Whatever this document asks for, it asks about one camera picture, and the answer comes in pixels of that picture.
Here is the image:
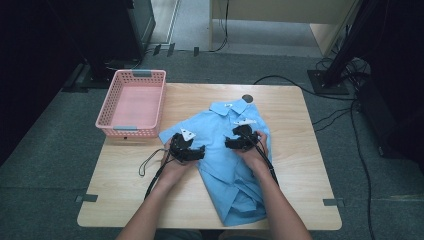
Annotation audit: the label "grey tape strip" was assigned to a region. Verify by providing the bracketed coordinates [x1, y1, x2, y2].
[74, 194, 99, 204]
[322, 198, 345, 207]

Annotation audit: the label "person's right hand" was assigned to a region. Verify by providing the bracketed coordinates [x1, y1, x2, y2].
[233, 130, 271, 176]

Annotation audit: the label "thin black strap loop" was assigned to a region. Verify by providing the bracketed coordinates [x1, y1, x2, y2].
[138, 147, 169, 178]

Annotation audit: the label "light wooden desk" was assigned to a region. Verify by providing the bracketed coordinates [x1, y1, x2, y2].
[208, 0, 364, 57]

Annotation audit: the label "black equipment box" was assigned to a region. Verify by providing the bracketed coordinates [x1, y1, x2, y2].
[354, 75, 424, 168]

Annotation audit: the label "pink plastic basket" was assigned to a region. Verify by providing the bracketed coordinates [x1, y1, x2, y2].
[94, 68, 167, 139]

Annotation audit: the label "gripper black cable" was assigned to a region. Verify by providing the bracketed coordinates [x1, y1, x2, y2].
[143, 154, 176, 201]
[246, 133, 280, 187]

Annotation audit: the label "black stand pole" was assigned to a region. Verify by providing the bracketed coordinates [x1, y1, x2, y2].
[321, 0, 379, 87]

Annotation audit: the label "long black floor cable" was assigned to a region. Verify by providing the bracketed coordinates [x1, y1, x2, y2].
[253, 74, 358, 102]

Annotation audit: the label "light blue shirt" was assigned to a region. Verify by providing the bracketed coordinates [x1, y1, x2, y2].
[158, 98, 273, 228]

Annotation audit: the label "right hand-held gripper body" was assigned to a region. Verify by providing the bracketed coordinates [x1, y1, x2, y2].
[233, 118, 260, 151]

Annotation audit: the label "hanging black cable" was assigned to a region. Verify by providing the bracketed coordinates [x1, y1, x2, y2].
[209, 0, 232, 53]

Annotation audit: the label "tangled cable bundle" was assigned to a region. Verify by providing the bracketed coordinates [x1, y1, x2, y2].
[314, 56, 372, 88]

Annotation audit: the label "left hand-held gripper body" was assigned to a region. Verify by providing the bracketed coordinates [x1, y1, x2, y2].
[170, 128, 197, 164]

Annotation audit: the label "black stand base plate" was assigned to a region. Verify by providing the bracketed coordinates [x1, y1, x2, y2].
[306, 69, 350, 96]

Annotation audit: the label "black cabinet on stand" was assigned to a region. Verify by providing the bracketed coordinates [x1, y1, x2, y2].
[46, 0, 157, 93]

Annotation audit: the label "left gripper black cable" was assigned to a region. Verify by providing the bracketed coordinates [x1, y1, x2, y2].
[143, 154, 176, 201]

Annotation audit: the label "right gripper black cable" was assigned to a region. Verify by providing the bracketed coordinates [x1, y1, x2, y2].
[246, 133, 280, 187]

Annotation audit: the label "thin black floor cables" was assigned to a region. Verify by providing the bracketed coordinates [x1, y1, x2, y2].
[311, 106, 354, 133]

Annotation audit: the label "person's left hand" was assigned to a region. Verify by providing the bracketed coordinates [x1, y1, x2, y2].
[159, 140, 196, 183]

